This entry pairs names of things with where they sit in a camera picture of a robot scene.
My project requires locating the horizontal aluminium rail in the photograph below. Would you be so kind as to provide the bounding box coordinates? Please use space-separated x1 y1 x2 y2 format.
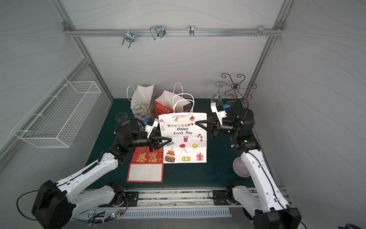
64 27 284 37

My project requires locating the wine glass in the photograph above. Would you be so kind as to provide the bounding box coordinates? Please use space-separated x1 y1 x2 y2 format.
211 89 222 103

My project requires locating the pink bowl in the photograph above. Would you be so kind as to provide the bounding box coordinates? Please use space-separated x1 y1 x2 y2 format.
233 157 250 178

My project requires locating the rightmost metal hook clamp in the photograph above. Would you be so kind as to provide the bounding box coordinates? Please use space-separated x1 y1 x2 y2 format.
248 25 273 37

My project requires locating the scrolled metal glass rack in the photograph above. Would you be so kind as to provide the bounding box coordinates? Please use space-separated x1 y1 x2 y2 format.
215 73 257 108

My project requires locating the floral paper bag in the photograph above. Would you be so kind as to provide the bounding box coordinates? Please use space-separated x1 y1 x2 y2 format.
126 85 157 121

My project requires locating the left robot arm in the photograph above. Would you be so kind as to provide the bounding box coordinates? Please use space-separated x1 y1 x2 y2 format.
20 117 172 229

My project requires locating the red paper bag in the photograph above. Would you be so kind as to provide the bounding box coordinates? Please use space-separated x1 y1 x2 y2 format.
127 147 164 183
155 83 191 115

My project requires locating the white wire basket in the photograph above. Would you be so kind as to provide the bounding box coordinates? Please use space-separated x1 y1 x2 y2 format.
11 76 101 148

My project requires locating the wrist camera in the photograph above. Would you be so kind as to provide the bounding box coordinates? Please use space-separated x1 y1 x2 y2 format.
210 101 229 125
144 118 159 139

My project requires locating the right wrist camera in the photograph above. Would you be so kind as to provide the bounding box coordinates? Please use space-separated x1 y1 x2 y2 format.
210 101 229 125

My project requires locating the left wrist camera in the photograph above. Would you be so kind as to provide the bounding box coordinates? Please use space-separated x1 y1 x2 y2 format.
144 118 159 139

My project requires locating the white paper bag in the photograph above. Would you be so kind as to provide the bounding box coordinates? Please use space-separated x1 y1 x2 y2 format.
158 93 207 164

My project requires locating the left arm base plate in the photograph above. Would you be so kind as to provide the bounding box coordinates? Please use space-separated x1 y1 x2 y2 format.
99 191 139 208

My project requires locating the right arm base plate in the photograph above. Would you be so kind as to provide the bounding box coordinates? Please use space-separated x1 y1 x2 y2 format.
209 190 238 206

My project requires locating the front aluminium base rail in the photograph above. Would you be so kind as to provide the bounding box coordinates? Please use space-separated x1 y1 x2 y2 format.
71 187 289 211

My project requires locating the metal hook clamp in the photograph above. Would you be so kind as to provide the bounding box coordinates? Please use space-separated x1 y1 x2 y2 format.
248 25 273 37
149 25 166 40
189 25 194 37
121 31 135 49

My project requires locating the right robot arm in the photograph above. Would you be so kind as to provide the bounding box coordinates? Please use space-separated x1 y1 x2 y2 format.
196 108 302 229

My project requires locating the white vent grille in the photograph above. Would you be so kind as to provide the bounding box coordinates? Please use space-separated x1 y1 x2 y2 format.
74 208 232 221

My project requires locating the leftmost metal hook clamp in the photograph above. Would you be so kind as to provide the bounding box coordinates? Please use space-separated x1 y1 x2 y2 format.
121 31 135 49

